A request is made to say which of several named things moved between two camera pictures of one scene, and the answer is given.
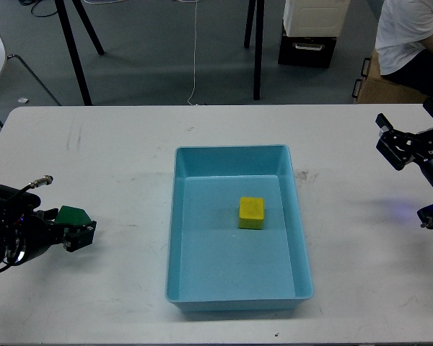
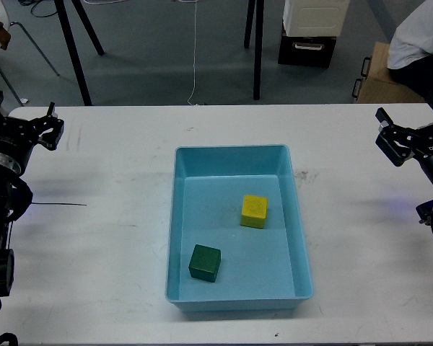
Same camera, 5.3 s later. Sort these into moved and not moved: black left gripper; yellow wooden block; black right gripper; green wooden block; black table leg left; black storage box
Moved: green wooden block; black left gripper
Not moved: black right gripper; black storage box; black table leg left; yellow wooden block
